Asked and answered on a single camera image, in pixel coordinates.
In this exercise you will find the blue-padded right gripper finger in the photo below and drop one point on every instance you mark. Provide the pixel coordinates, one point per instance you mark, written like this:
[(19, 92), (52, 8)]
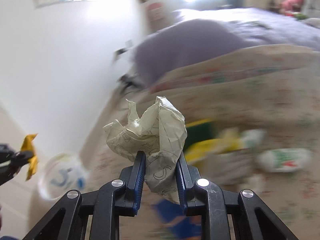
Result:
[(11, 162)]

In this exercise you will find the yellow wafer wrapper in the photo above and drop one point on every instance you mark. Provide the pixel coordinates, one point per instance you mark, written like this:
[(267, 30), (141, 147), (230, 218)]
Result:
[(27, 146)]

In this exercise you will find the yellow paper carton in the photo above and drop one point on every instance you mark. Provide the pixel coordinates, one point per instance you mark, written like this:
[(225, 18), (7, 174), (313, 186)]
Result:
[(229, 140)]

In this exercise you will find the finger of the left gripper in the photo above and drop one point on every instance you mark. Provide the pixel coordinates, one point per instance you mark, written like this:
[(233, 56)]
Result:
[(223, 211), (69, 217)]

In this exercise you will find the paper ball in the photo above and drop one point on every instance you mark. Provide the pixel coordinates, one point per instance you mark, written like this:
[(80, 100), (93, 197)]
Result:
[(160, 133)]

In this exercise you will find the purple bed duvet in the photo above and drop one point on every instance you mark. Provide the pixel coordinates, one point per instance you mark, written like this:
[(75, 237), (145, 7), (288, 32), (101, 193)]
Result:
[(197, 36)]

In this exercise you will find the crumpled white tissue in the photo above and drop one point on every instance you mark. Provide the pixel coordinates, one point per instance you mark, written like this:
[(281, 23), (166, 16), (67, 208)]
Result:
[(256, 183)]

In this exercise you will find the white plastic bottle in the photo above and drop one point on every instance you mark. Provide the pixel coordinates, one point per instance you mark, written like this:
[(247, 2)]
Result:
[(284, 160)]

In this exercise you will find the grey foil wrapper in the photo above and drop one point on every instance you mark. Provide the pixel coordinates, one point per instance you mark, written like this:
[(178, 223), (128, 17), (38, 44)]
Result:
[(228, 168)]

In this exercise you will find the blue snack box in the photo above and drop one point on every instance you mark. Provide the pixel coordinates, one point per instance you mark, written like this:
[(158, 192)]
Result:
[(175, 224)]

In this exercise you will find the pink plush toy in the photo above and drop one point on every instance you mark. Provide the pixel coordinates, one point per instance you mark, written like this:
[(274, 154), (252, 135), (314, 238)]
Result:
[(292, 5)]

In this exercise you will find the floral tablecloth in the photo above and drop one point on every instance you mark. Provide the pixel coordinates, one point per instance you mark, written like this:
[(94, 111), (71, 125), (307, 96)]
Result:
[(251, 118)]

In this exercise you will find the white patterned trash bin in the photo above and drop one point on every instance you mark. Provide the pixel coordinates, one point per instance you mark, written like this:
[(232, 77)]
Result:
[(63, 172)]

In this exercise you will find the green yellow sponge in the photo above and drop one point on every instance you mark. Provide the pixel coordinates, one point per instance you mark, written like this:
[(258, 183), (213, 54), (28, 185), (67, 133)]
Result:
[(199, 131)]

